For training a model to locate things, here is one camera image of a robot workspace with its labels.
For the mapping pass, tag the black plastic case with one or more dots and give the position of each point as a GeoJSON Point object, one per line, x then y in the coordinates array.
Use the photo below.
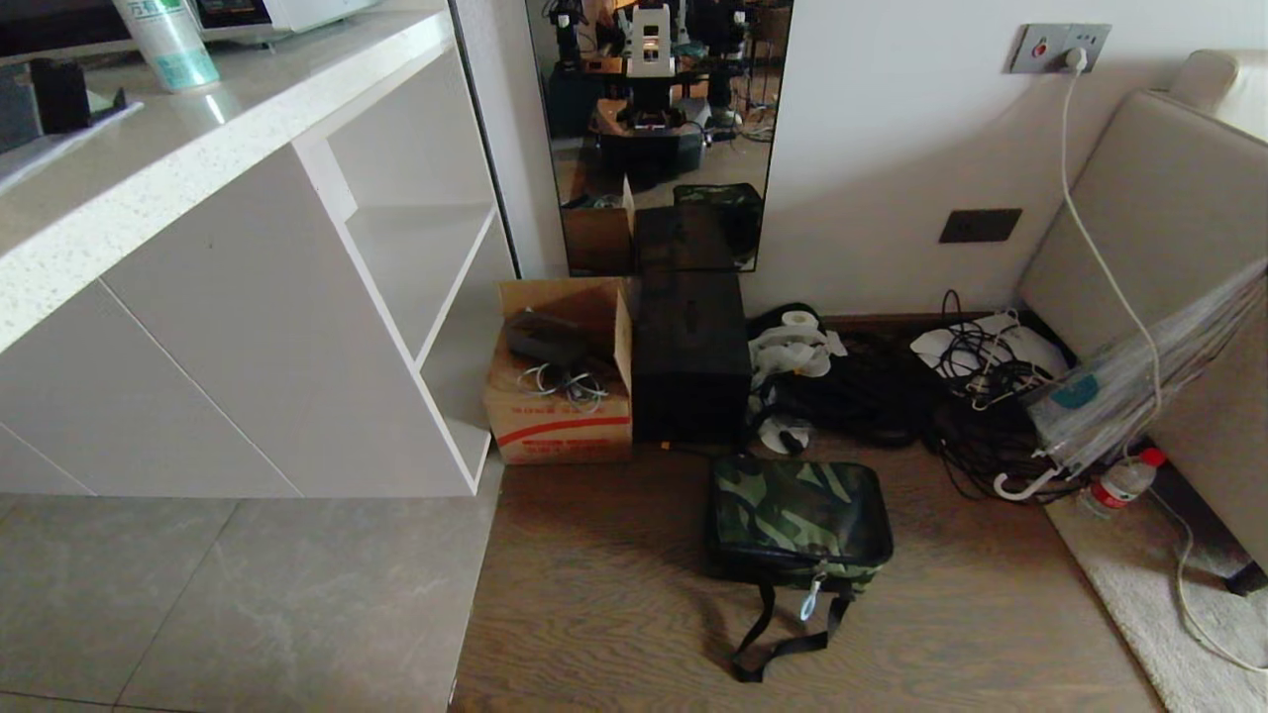
{"type": "Point", "coordinates": [690, 356]}

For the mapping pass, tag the camouflage zip bag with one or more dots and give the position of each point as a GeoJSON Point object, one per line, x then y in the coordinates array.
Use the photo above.
{"type": "Point", "coordinates": [792, 515]}

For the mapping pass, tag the black pouch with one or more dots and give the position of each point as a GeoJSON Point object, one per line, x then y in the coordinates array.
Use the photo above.
{"type": "Point", "coordinates": [547, 339]}

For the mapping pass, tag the brown cardboard box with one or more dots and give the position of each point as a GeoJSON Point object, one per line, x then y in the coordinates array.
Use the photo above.
{"type": "Point", "coordinates": [555, 421]}

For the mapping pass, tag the white tape roll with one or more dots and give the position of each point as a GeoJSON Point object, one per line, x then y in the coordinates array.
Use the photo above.
{"type": "Point", "coordinates": [798, 320]}

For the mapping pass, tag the white zipper pull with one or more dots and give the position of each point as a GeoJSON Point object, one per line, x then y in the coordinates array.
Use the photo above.
{"type": "Point", "coordinates": [811, 598]}

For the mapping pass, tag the white counter cabinet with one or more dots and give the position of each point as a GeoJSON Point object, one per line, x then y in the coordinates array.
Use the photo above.
{"type": "Point", "coordinates": [248, 297]}

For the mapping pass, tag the white flat device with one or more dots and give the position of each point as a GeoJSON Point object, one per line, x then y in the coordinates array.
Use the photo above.
{"type": "Point", "coordinates": [1030, 352]}

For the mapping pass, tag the white appliance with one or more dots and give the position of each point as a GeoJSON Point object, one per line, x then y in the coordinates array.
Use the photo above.
{"type": "Point", "coordinates": [287, 12]}

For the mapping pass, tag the plastic water bottle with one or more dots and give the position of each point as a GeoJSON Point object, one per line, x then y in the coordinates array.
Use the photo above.
{"type": "Point", "coordinates": [1121, 485]}

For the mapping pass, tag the clear folded umbrella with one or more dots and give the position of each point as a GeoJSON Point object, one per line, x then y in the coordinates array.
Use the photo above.
{"type": "Point", "coordinates": [1139, 386]}

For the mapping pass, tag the beige sofa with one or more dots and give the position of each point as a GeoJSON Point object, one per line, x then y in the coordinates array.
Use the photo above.
{"type": "Point", "coordinates": [1169, 228]}

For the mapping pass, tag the white green canister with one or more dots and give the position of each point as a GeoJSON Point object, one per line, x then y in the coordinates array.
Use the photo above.
{"type": "Point", "coordinates": [168, 45]}

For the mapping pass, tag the beige rug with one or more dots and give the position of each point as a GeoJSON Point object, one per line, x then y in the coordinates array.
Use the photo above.
{"type": "Point", "coordinates": [1139, 604]}

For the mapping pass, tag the black holder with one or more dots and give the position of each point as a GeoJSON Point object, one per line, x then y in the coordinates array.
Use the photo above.
{"type": "Point", "coordinates": [59, 94]}

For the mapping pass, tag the wall mirror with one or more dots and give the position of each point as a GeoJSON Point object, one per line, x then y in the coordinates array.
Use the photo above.
{"type": "Point", "coordinates": [604, 188]}

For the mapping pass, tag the dark wall plate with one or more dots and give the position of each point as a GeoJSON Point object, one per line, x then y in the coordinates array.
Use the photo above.
{"type": "Point", "coordinates": [980, 226]}

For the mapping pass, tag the grey wall socket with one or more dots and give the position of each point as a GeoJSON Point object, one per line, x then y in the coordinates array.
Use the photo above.
{"type": "Point", "coordinates": [1058, 48]}

